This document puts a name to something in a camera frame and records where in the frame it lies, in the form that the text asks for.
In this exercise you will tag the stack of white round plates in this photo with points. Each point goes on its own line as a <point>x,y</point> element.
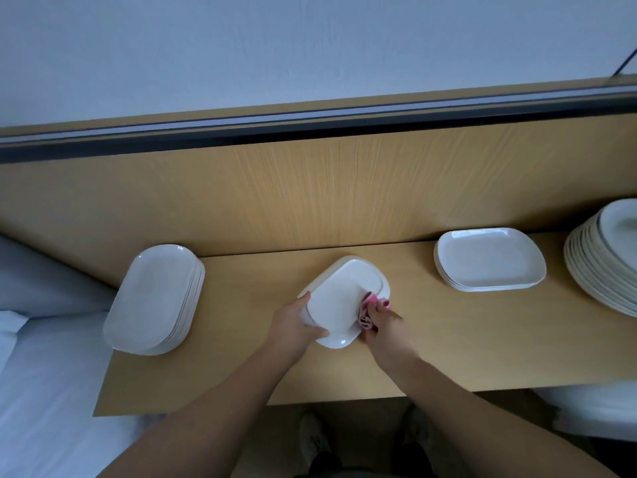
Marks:
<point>609,256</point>

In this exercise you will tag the pile of white oblong plates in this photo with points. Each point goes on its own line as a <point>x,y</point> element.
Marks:
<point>151,298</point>

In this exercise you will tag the black wall rail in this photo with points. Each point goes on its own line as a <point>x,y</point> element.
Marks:
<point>299,129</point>

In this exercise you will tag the person's left forearm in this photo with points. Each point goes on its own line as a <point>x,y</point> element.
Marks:
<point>194,428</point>

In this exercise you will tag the grey upholstered headboard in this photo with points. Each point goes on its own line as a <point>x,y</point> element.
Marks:
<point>45,283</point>

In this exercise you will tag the pink cleaning cloth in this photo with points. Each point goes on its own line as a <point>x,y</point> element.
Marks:
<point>368,303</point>

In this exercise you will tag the person's left hand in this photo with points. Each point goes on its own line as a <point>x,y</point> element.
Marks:
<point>294,333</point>

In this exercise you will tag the stack of white rectangular plates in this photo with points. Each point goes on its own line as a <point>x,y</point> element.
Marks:
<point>490,259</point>

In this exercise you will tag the white pillow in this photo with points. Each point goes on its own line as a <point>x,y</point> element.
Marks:
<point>10,328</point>

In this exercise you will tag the person's right forearm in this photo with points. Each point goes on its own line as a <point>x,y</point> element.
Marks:
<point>488,428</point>

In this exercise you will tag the white bed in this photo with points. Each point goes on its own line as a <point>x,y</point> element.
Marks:
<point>45,403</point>

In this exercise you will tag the person's right hand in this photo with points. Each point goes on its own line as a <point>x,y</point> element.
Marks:
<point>390,338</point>

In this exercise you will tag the white glossy rectangular plate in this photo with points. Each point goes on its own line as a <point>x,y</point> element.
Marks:
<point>338,288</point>

